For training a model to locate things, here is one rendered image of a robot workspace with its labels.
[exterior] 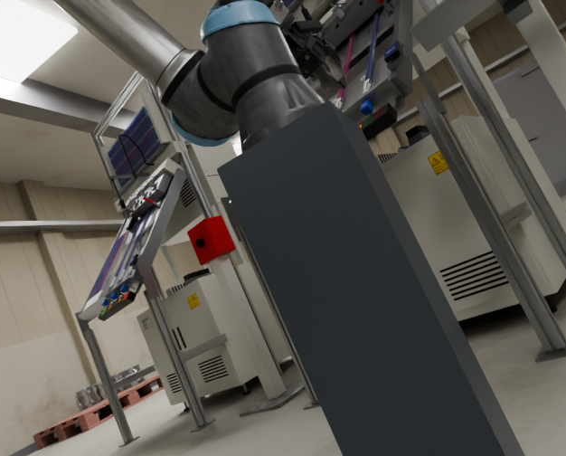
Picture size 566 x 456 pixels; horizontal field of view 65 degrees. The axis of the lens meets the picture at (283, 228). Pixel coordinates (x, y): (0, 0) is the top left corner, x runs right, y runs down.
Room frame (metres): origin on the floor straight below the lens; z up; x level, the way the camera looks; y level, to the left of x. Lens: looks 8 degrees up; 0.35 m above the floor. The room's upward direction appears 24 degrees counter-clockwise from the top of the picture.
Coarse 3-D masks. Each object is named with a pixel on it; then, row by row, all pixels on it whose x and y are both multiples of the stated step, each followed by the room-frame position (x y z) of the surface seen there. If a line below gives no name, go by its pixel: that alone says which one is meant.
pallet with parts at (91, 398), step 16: (128, 368) 5.22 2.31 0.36; (96, 384) 5.10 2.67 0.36; (128, 384) 5.19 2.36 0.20; (144, 384) 4.88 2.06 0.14; (160, 384) 5.16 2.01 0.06; (80, 400) 4.90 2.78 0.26; (96, 400) 4.96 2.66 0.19; (128, 400) 4.65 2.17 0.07; (80, 416) 4.18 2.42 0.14; (96, 416) 4.27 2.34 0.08; (112, 416) 4.42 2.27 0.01; (48, 432) 4.39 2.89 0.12; (64, 432) 4.31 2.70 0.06
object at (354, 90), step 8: (376, 64) 1.18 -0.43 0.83; (384, 64) 1.14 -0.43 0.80; (376, 72) 1.15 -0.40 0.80; (384, 72) 1.11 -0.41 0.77; (360, 80) 1.21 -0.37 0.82; (376, 80) 1.13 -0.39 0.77; (352, 88) 1.22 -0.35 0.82; (360, 88) 1.18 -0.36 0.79; (336, 96) 1.28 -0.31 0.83; (344, 96) 1.23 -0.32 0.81; (352, 96) 1.19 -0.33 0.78; (360, 96) 1.15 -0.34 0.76; (344, 104) 1.20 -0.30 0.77
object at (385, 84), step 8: (384, 80) 1.03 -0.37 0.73; (376, 88) 1.06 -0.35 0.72; (384, 88) 1.05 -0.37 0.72; (392, 88) 1.05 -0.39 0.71; (368, 96) 1.08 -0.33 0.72; (376, 96) 1.07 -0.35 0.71; (384, 96) 1.07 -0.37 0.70; (392, 96) 1.07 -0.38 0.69; (352, 104) 1.10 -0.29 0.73; (360, 104) 1.10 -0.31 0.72; (376, 104) 1.09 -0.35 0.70; (384, 104) 1.09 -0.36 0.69; (392, 104) 1.09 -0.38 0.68; (344, 112) 1.12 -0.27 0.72; (352, 112) 1.12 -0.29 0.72; (360, 112) 1.12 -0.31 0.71; (360, 120) 1.14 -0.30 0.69
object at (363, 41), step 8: (392, 0) 1.36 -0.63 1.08; (384, 16) 1.34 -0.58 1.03; (392, 16) 1.28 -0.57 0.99; (368, 24) 1.41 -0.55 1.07; (384, 24) 1.30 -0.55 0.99; (392, 24) 1.27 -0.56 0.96; (360, 32) 1.44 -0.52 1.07; (368, 32) 1.37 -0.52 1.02; (384, 32) 1.39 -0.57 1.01; (392, 32) 1.33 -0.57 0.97; (360, 40) 1.39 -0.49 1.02; (368, 40) 1.33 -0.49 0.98; (376, 40) 1.40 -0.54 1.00; (384, 40) 1.35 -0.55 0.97; (336, 48) 1.54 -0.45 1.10; (344, 48) 1.47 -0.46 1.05; (360, 48) 1.35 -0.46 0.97; (368, 48) 1.42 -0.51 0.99; (376, 48) 1.38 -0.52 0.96; (344, 56) 1.42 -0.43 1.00; (352, 56) 1.37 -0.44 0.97; (360, 56) 1.44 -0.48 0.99; (352, 64) 1.45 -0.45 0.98; (312, 88) 1.50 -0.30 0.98
